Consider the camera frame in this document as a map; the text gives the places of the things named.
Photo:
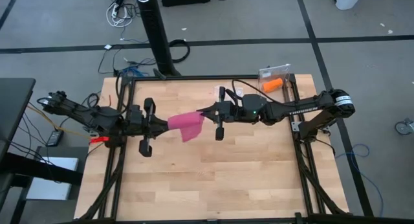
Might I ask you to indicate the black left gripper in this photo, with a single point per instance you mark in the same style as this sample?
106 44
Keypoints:
136 120

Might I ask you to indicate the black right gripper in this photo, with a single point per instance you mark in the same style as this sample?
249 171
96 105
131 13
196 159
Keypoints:
231 112

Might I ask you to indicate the pink elastic bandage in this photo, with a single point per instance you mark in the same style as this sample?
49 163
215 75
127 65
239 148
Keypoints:
187 122

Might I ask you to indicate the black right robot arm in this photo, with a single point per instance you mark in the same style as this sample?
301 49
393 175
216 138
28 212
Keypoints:
300 109

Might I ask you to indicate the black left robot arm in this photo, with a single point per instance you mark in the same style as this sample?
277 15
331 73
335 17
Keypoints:
81 112

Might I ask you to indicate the orange bandage roll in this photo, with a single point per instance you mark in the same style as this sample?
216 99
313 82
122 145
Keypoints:
272 85

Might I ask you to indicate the red tape tag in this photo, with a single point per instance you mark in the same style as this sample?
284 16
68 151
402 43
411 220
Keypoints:
98 140

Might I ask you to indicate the clear zip bag with label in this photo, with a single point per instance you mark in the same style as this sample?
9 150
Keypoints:
275 72

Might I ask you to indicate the white paper scrap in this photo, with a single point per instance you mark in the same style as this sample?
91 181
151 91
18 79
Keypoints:
107 47

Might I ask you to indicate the black power adapter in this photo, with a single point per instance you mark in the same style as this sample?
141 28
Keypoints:
55 138

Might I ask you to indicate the white box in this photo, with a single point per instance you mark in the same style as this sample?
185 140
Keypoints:
48 188

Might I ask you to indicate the black desk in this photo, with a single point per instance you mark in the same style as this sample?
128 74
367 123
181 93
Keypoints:
14 101

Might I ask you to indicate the grey caster wheel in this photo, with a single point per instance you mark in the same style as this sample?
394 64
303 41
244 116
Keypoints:
402 127

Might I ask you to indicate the black aluminium table frame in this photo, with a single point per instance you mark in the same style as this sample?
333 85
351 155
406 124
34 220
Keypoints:
194 77

